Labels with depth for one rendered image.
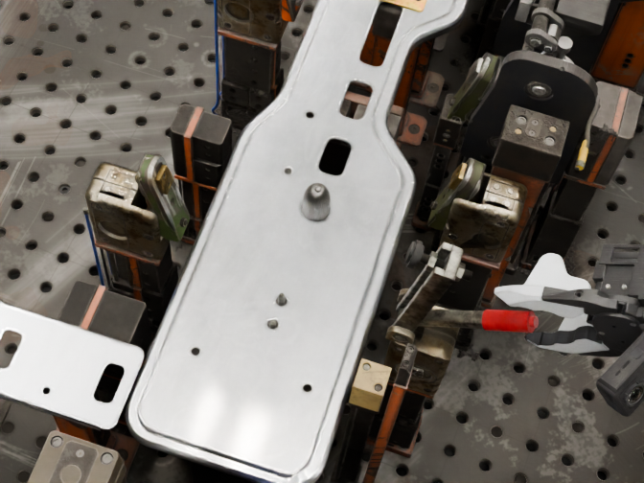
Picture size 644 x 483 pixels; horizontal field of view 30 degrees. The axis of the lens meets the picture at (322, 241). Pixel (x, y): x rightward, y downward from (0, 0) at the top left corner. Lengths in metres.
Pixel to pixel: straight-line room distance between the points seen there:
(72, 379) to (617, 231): 0.86
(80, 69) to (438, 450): 0.79
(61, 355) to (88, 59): 0.68
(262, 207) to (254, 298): 0.12
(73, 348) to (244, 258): 0.22
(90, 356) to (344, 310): 0.29
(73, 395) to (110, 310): 0.12
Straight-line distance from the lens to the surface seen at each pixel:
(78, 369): 1.34
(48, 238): 1.75
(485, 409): 1.66
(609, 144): 1.46
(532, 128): 1.37
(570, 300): 1.16
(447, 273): 1.15
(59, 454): 1.25
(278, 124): 1.47
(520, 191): 1.38
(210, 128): 1.48
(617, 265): 1.20
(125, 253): 1.47
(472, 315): 1.25
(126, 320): 1.38
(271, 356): 1.33
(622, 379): 1.14
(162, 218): 1.37
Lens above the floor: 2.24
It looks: 63 degrees down
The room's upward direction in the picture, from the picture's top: 7 degrees clockwise
